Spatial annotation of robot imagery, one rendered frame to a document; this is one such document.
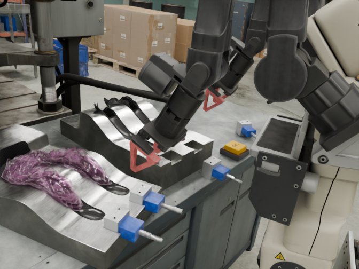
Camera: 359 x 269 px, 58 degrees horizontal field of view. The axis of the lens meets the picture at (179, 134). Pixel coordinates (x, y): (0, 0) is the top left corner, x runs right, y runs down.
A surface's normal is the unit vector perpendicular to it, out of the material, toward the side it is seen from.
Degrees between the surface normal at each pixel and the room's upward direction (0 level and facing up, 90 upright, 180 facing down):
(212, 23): 79
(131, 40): 93
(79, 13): 90
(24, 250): 0
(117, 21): 84
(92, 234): 0
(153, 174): 90
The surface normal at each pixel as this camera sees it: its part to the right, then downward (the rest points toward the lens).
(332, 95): -0.18, 0.14
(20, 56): 0.22, 0.43
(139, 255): 0.76, 0.34
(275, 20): -0.46, 0.14
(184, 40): -0.57, 0.30
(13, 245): 0.10, -0.90
